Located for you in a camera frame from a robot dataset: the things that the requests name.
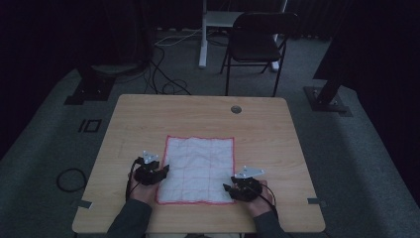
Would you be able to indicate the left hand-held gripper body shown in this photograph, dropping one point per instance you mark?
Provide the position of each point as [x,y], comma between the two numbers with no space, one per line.
[148,173]

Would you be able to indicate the white cloth with red border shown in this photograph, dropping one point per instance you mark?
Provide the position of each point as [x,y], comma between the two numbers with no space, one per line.
[198,168]

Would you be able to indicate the white desk frame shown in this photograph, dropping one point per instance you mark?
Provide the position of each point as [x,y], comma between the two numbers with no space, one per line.
[204,39]

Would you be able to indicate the grey tape piece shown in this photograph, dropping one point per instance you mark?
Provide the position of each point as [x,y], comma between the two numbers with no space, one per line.
[315,201]
[84,204]

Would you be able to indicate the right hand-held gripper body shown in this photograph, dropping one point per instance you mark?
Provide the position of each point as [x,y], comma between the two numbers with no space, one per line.
[246,190]

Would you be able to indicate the black folding chair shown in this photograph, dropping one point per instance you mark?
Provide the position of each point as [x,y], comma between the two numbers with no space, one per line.
[254,46]

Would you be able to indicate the person's right hand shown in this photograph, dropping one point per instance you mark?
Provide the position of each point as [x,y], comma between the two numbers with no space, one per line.
[262,205]

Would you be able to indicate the round grey stand base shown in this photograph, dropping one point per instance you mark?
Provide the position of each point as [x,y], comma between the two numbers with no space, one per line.
[115,70]

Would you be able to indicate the black stand base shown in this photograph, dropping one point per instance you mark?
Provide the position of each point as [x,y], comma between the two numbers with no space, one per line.
[92,89]
[325,100]

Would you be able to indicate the grey table grommet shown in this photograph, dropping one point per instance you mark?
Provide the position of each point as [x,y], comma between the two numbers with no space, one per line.
[236,109]

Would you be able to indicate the person's left hand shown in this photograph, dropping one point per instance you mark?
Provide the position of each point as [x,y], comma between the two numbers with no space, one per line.
[142,193]

